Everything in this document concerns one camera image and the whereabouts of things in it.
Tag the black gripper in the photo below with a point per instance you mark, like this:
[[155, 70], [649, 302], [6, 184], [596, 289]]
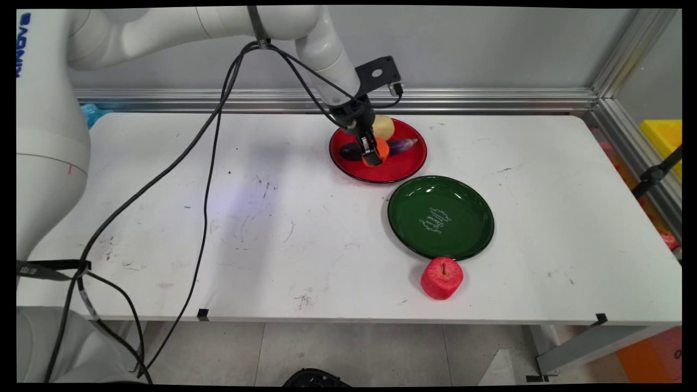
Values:
[[353, 117]]

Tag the yellow plastic box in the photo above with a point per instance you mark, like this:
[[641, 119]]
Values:
[[664, 139]]

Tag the white table leg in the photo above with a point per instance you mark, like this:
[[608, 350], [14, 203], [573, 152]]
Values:
[[130, 332]]

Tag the grey table leg brace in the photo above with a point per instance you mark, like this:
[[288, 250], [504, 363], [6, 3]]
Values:
[[588, 348]]

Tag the yellow toy potato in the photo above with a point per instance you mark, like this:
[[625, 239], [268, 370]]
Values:
[[384, 127]]

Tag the black round object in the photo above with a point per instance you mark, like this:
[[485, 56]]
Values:
[[316, 378]]

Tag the upright aluminium frame post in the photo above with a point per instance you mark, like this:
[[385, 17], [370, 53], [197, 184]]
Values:
[[631, 51]]

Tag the orange toy fruit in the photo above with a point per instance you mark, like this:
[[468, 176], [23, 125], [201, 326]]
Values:
[[383, 149]]

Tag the long aluminium frame rail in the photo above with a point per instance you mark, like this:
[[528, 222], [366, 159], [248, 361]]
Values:
[[463, 100]]

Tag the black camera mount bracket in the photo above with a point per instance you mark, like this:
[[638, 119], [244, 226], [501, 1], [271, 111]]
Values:
[[375, 73]]

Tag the black stand pole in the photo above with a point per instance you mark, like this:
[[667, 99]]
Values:
[[653, 174]]

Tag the purple toy eggplant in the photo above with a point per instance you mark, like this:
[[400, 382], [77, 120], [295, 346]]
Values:
[[403, 145]]

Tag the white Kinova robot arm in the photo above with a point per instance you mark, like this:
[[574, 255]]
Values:
[[49, 136]]

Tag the red plate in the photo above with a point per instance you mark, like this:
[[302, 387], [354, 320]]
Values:
[[392, 166]]

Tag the blue foam mat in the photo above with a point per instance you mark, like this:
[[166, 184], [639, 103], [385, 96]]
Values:
[[92, 114]]

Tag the black tape marker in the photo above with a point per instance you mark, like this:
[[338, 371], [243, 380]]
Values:
[[601, 319], [203, 314]]

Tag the red object beside table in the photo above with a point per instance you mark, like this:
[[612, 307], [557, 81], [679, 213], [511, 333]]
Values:
[[668, 240]]

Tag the orange box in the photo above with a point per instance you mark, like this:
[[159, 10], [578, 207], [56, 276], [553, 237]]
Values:
[[653, 356]]

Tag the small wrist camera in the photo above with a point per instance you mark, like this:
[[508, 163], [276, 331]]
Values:
[[397, 89]]

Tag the side aluminium frame rail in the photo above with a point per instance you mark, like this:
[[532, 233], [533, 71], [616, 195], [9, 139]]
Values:
[[631, 144]]

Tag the red toy apple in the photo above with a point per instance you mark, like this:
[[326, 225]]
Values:
[[441, 279]]

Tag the green plate with print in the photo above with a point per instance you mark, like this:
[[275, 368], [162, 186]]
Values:
[[441, 218]]

